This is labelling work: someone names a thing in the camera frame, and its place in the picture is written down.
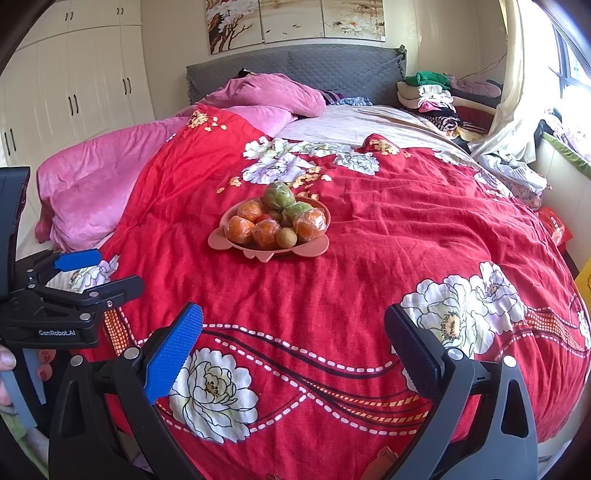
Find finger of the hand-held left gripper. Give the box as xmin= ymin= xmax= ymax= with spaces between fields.
xmin=18 ymin=248 xmax=102 ymax=289
xmin=41 ymin=275 xmax=145 ymax=320

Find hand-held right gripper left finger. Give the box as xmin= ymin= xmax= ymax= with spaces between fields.
xmin=48 ymin=302 xmax=204 ymax=480

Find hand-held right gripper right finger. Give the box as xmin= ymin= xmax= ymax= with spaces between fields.
xmin=385 ymin=304 xmax=539 ymax=480

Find pink plastic plate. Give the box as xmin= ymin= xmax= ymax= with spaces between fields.
xmin=208 ymin=196 xmax=331 ymax=264

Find orange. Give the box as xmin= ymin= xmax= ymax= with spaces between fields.
xmin=252 ymin=219 xmax=281 ymax=250
xmin=225 ymin=215 xmax=256 ymax=245
xmin=237 ymin=198 xmax=265 ymax=223
xmin=293 ymin=209 xmax=328 ymax=244

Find small green mango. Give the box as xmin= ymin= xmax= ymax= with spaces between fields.
xmin=283 ymin=202 xmax=315 ymax=224

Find large green mango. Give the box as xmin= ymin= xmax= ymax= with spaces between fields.
xmin=262 ymin=181 xmax=297 ymax=210

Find person's left hand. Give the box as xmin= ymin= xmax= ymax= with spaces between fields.
xmin=0 ymin=347 xmax=58 ymax=408

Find pink quilt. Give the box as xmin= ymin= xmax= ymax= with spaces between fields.
xmin=34 ymin=73 xmax=328 ymax=252

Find light green cloth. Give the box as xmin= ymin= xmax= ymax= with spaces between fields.
xmin=0 ymin=411 xmax=47 ymax=476

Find red floral blanket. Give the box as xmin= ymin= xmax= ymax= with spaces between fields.
xmin=74 ymin=105 xmax=591 ymax=480

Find white wardrobe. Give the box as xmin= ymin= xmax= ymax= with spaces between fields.
xmin=0 ymin=0 xmax=155 ymax=169

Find yellow box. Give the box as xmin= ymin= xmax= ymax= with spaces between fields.
xmin=575 ymin=258 xmax=591 ymax=294

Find red paper bag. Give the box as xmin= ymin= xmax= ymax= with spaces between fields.
xmin=536 ymin=207 xmax=574 ymax=247

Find crumpled pale clothes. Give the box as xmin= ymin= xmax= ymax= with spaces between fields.
xmin=478 ymin=150 xmax=550 ymax=210

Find beige bed sheet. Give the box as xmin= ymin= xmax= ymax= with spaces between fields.
xmin=277 ymin=105 xmax=481 ymax=153

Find stack of folded clothes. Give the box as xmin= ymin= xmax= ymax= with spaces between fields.
xmin=397 ymin=71 xmax=502 ymax=139

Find green-edged ledge cover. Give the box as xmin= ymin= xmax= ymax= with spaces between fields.
xmin=540 ymin=131 xmax=591 ymax=178

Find clothes pile on windowsill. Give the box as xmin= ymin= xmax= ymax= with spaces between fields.
xmin=536 ymin=108 xmax=591 ymax=162

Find cream curtain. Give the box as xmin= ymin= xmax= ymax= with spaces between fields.
xmin=471 ymin=0 xmax=555 ymax=162

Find grey padded headboard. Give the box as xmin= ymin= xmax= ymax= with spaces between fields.
xmin=186 ymin=44 xmax=407 ymax=108

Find window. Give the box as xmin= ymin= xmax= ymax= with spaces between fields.
xmin=549 ymin=0 xmax=591 ymax=88

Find floral wall painting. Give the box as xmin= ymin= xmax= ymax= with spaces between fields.
xmin=205 ymin=0 xmax=386 ymax=55

